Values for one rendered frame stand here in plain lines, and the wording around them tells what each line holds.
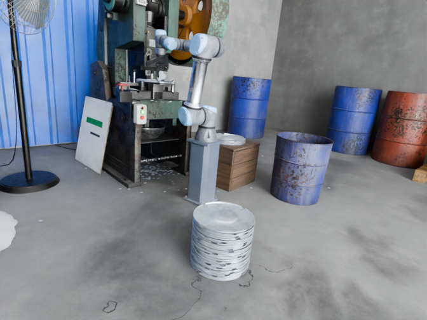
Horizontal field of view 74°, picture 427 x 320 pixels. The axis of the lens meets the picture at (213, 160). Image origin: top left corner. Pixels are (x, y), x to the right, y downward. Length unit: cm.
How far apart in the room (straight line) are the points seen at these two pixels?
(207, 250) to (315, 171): 114
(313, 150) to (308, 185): 26
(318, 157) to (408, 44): 291
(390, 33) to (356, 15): 58
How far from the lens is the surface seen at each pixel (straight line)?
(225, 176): 223
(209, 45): 168
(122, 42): 242
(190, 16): 265
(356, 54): 493
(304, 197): 221
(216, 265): 132
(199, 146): 186
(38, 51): 334
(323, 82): 508
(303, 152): 208
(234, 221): 132
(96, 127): 262
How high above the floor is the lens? 88
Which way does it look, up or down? 17 degrees down
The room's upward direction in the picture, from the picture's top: 5 degrees clockwise
